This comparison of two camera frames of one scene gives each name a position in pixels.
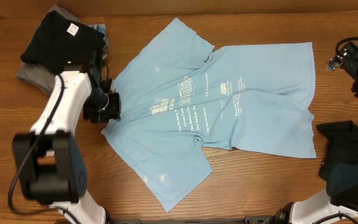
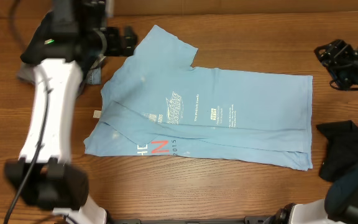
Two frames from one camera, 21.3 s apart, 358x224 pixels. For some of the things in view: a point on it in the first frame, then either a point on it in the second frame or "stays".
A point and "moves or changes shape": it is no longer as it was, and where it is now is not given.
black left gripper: (114, 113) → (117, 49)
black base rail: (256, 219) stays
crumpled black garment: (348, 146) stays
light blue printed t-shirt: (178, 95) moves or changes shape
